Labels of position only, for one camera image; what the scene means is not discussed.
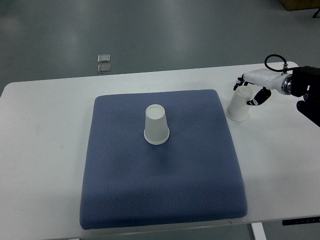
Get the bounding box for upper metal floor plate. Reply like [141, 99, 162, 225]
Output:
[97, 54, 111, 63]

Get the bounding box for black desk control panel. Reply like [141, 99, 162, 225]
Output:
[282, 216, 320, 226]

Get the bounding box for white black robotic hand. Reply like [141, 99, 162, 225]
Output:
[233, 69, 292, 106]

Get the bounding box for lower metal floor plate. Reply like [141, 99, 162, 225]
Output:
[97, 64, 111, 74]

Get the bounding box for brown cardboard box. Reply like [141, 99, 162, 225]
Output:
[280, 0, 320, 11]

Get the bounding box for blue fabric cushion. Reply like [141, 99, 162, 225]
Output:
[79, 89, 248, 230]

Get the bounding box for metal floor plate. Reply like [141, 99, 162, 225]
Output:
[97, 54, 111, 63]
[97, 64, 111, 74]

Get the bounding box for white paper cup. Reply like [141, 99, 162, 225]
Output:
[143, 104, 170, 145]
[226, 86, 253, 122]

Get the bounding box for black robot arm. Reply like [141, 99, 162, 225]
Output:
[264, 54, 320, 126]

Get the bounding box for white table leg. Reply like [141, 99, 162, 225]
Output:
[250, 222, 267, 240]

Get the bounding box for black tripod leg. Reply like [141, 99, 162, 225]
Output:
[312, 8, 320, 18]

